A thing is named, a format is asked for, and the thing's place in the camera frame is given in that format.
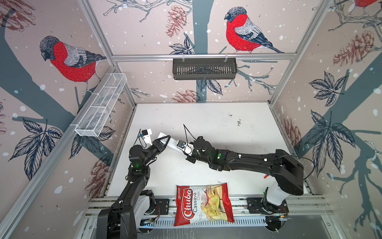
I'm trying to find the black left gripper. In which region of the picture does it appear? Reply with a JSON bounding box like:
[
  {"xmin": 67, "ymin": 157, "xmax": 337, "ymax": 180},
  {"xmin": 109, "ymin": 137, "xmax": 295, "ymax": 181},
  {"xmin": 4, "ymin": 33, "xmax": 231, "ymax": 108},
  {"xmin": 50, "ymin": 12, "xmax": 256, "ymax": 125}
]
[{"xmin": 143, "ymin": 136, "xmax": 171, "ymax": 167}]

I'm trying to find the white remote control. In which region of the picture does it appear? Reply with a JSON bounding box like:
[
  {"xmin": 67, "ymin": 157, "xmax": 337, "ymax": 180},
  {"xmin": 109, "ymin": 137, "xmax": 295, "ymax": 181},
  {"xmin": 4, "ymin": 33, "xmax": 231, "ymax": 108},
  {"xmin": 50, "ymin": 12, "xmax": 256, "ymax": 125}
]
[{"xmin": 167, "ymin": 137, "xmax": 181, "ymax": 152}]

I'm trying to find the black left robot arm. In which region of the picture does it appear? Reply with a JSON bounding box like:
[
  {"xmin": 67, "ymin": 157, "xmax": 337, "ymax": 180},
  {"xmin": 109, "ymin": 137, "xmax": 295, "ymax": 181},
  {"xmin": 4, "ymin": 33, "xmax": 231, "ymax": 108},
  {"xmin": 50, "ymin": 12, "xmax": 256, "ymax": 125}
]
[{"xmin": 95, "ymin": 135, "xmax": 171, "ymax": 239}]

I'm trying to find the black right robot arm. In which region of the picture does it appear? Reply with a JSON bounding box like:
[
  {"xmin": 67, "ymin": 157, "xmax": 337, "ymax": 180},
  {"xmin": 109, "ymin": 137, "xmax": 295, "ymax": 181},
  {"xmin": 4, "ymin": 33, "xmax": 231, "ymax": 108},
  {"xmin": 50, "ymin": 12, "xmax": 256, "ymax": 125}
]
[{"xmin": 178, "ymin": 136, "xmax": 304, "ymax": 215}]

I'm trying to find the red Chuba cassava chips bag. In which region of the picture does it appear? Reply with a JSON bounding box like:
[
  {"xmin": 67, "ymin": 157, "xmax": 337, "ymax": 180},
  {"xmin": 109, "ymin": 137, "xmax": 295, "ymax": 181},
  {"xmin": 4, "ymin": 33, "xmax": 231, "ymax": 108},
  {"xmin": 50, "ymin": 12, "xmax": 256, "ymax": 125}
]
[{"xmin": 174, "ymin": 183, "xmax": 234, "ymax": 227}]

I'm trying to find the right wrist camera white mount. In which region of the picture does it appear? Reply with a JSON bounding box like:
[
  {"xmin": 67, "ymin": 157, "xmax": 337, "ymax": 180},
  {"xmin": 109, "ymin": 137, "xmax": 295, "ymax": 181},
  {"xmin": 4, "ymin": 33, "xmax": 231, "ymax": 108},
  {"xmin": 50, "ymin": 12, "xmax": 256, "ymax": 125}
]
[{"xmin": 176, "ymin": 140, "xmax": 194, "ymax": 156}]

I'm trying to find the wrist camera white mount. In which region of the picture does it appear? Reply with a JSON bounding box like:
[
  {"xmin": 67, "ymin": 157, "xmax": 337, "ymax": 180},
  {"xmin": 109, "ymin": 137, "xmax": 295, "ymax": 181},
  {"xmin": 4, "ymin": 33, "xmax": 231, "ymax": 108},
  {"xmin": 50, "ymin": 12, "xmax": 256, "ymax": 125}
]
[
  {"xmin": 176, "ymin": 140, "xmax": 194, "ymax": 156},
  {"xmin": 140, "ymin": 129, "xmax": 152, "ymax": 145}
]

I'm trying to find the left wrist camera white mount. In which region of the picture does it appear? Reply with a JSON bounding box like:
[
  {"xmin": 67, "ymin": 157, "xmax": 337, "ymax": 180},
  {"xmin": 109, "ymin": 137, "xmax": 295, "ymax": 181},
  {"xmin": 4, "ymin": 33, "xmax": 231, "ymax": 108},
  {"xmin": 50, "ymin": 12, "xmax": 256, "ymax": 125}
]
[{"xmin": 140, "ymin": 129, "xmax": 152, "ymax": 145}]

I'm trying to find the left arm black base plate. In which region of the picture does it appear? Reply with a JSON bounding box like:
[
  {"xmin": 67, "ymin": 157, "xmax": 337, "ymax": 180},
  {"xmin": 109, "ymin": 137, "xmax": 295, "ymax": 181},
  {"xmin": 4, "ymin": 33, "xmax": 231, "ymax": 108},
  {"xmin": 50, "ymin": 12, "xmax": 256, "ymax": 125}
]
[{"xmin": 146, "ymin": 199, "xmax": 170, "ymax": 216}]

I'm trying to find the white mesh wire basket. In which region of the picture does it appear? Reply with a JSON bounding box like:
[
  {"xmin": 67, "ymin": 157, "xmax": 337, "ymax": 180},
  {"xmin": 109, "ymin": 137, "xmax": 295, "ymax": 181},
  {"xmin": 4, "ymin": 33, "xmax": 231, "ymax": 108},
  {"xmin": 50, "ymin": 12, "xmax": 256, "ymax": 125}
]
[{"xmin": 75, "ymin": 73, "xmax": 127, "ymax": 137}]

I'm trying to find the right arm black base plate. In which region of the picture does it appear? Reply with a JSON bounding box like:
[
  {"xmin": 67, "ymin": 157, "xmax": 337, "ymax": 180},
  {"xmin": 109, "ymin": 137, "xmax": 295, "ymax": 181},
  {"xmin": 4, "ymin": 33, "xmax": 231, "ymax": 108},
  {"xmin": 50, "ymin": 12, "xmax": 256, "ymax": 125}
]
[{"xmin": 246, "ymin": 197, "xmax": 289, "ymax": 215}]

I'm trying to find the black hanging wire basket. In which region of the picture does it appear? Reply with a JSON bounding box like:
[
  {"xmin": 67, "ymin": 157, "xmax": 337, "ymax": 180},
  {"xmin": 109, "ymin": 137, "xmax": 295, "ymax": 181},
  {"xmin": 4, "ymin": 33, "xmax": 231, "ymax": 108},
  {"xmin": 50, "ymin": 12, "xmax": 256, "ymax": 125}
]
[{"xmin": 173, "ymin": 58, "xmax": 237, "ymax": 80}]

